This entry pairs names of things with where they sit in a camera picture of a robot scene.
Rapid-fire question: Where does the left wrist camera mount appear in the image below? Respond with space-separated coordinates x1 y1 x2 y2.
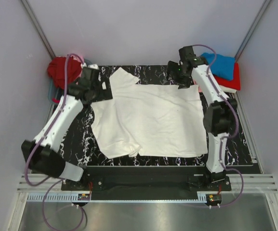
87 64 99 70

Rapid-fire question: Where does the folded blue t shirt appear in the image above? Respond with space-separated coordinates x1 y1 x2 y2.
201 52 235 80

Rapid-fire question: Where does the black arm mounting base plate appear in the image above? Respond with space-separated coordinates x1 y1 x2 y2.
61 166 232 201

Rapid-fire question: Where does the white slotted cable duct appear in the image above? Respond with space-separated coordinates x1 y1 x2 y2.
27 191 208 204

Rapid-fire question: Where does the dark red crumpled shirt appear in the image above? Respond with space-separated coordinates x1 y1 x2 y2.
47 57 82 90

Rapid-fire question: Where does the folded red t shirt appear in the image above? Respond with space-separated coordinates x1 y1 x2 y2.
213 63 241 90

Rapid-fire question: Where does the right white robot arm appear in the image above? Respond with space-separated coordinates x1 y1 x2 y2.
167 46 239 189

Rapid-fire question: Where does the folded cream t shirt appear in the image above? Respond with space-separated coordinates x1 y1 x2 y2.
219 84 240 93

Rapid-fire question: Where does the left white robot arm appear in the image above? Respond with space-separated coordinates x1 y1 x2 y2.
21 64 113 181

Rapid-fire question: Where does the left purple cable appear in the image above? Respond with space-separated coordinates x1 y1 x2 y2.
24 53 89 229

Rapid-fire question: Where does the blue plastic laundry basket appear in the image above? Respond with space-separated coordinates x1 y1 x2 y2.
48 74 81 102

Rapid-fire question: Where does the folded salmon pink t shirt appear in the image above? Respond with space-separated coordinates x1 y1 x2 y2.
193 80 202 93

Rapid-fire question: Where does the light pink crumpled shirt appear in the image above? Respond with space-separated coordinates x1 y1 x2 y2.
71 54 85 64

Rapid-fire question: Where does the magenta crumpled shirt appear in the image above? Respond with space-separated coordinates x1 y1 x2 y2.
52 98 60 104

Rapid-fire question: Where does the white t shirt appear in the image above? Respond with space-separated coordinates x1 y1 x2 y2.
92 68 208 158

